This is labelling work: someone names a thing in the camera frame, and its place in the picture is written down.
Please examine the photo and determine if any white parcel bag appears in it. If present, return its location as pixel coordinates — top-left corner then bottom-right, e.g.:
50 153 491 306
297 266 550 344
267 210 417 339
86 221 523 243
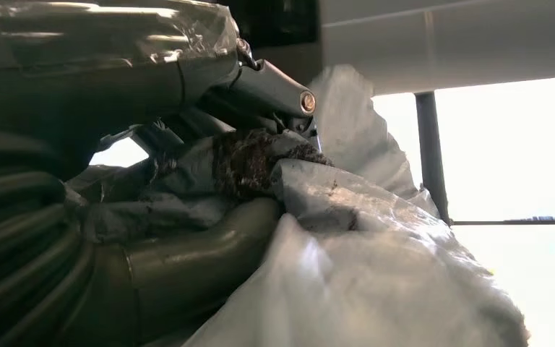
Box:
66 64 530 347

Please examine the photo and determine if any black inbound scanner machine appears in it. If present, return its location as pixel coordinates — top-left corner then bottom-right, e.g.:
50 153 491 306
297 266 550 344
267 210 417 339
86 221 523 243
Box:
218 0 322 49

